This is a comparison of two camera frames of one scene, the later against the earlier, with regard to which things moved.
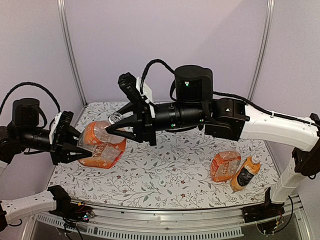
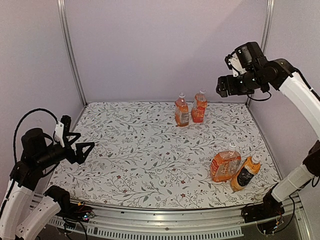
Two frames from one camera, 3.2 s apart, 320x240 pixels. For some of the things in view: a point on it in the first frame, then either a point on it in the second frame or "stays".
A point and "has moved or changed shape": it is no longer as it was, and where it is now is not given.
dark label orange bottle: (249, 168) stays
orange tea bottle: (224, 164) stays
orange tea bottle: (106, 146) has moved or changed shape
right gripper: (143, 120) to (231, 91)
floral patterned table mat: (174, 173) stays
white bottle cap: (162, 182) stays
